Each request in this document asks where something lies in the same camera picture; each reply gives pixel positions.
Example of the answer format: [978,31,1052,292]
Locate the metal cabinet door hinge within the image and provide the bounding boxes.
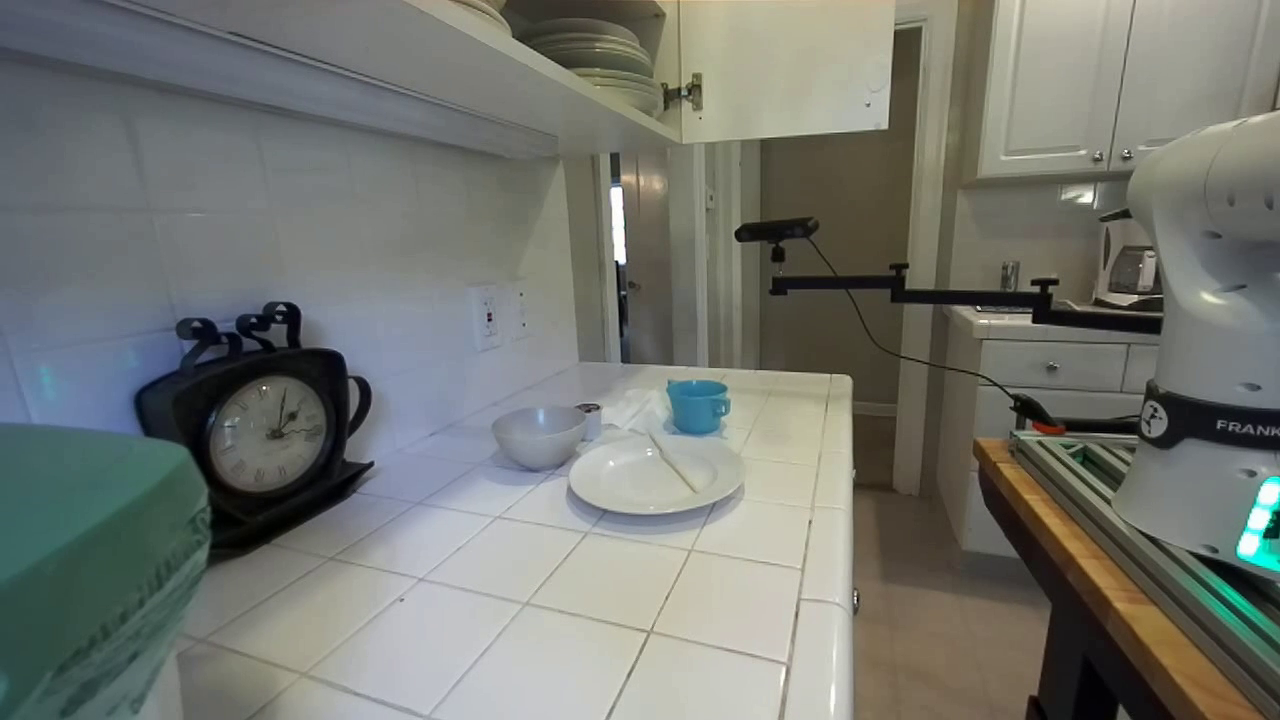
[662,71,708,116]

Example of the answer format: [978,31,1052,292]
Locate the stacked plates in cabinet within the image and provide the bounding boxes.
[531,18,664,116]

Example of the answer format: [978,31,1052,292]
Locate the white open cabinet door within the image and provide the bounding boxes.
[676,0,902,148]

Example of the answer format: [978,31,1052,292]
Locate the white base cabinet with drawers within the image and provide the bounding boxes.
[936,304,1166,558]

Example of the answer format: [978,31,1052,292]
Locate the white panelled cabinet door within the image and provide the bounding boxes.
[1114,0,1265,171]
[978,0,1138,183]

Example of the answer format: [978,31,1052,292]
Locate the blue cup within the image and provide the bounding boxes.
[664,375,735,442]

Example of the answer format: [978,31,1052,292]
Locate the wooden chopstick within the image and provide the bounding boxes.
[648,430,705,501]

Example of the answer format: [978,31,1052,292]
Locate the white round plate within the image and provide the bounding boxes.
[563,433,749,520]

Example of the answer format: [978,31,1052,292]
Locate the white bowl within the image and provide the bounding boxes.
[489,399,591,472]

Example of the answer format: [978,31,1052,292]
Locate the black teacup-shaped clock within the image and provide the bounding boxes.
[132,301,379,558]

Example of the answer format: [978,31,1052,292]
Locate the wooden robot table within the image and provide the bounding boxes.
[972,436,1265,720]

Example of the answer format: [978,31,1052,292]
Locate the countertop kitchen appliance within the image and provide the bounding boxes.
[1093,205,1170,314]

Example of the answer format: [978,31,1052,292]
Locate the green plastic container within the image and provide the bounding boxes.
[0,422,217,720]

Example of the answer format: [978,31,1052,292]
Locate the white wall outlet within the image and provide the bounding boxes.
[472,279,531,352]

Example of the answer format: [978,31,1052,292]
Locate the black camera on mount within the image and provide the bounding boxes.
[732,216,823,250]

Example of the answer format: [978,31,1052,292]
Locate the black camera cable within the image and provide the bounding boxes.
[796,238,1074,442]

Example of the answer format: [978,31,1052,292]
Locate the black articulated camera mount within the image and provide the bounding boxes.
[763,261,1170,338]

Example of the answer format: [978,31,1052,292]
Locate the white wall cabinet body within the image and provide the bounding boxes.
[0,0,687,165]

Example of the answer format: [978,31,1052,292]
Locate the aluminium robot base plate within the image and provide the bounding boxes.
[1010,424,1280,712]

